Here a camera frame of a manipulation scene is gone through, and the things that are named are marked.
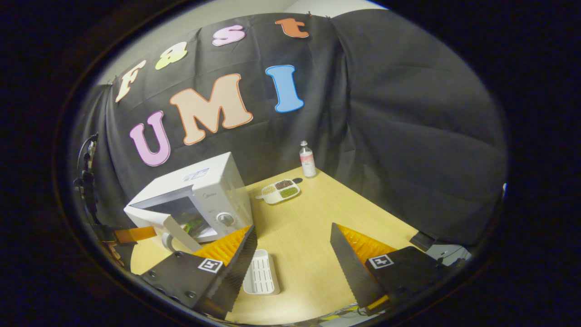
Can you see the white slotted tray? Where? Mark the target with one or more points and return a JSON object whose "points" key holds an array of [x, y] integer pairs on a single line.
{"points": [[268, 272]]}

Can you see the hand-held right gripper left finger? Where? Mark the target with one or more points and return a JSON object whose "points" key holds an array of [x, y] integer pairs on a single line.
{"points": [[240, 263]]}

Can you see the white microwave oven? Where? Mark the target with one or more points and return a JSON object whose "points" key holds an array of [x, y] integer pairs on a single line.
{"points": [[213, 181]]}

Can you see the clear bottle with pink label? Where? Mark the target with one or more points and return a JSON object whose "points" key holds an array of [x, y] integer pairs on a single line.
{"points": [[307, 161]]}

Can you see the yellow black striped tape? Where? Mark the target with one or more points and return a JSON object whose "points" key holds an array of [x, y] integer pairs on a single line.
{"points": [[340, 313]]}

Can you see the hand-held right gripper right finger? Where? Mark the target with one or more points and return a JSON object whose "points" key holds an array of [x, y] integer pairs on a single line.
{"points": [[347, 268]]}

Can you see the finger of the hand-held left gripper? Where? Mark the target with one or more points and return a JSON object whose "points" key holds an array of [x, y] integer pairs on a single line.
{"points": [[136, 234]]}

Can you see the white divided dish of grains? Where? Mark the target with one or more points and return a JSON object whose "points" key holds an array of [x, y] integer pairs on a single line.
{"points": [[279, 191]]}

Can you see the black box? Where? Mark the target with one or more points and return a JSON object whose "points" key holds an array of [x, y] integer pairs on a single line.
{"points": [[423, 240]]}

